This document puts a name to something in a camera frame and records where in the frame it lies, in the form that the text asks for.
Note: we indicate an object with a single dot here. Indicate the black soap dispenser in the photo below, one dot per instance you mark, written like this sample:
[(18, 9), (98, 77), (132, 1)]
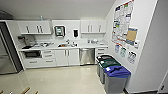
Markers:
[(75, 33)]

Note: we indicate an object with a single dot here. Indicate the dish rack with items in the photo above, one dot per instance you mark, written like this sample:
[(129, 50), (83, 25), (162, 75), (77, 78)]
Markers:
[(45, 44)]

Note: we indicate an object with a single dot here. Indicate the black built-in microwave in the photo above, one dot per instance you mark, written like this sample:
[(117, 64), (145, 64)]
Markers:
[(32, 54)]

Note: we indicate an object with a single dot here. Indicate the white door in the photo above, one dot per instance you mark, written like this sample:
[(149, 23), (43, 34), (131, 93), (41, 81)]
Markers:
[(164, 85)]

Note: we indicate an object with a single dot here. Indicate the large wall notice poster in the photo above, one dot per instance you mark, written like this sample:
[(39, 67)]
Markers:
[(122, 21)]

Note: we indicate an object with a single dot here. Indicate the stainless steel dishwasher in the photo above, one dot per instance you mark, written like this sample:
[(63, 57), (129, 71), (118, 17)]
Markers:
[(87, 56)]

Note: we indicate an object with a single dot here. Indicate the grey bin blue lid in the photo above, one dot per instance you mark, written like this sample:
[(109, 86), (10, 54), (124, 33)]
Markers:
[(116, 78)]

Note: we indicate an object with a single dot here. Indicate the white two-door base cabinet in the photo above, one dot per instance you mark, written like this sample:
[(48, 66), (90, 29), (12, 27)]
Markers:
[(66, 57)]

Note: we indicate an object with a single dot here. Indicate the chrome faucet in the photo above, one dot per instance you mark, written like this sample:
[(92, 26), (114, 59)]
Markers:
[(67, 42)]

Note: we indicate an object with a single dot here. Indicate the narrow white drawer cabinet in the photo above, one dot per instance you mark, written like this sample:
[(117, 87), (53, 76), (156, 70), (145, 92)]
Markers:
[(101, 52)]

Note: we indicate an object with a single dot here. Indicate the steel paper towel dispenser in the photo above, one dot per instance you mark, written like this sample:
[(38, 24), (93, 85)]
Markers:
[(60, 31)]

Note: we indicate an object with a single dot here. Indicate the grey bin green lid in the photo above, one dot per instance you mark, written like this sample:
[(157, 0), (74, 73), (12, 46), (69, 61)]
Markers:
[(110, 65)]

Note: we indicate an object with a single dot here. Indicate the wide white drawer cabinet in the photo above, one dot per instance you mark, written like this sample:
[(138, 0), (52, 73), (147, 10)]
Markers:
[(40, 60)]

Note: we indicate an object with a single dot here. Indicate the white wall cabinet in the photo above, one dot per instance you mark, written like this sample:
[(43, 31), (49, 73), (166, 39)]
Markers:
[(34, 27), (93, 26)]

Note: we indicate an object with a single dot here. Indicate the steel sink basin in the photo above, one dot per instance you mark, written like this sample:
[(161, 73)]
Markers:
[(62, 45)]

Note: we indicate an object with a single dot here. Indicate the small green wall sheet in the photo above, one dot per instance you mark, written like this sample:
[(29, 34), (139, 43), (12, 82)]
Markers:
[(123, 52)]

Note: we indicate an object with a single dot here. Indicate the stainless steel fridge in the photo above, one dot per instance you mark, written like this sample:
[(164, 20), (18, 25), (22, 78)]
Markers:
[(7, 50)]

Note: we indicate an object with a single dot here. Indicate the light blue bottle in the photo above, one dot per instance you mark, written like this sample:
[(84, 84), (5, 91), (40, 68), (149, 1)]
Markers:
[(41, 18)]

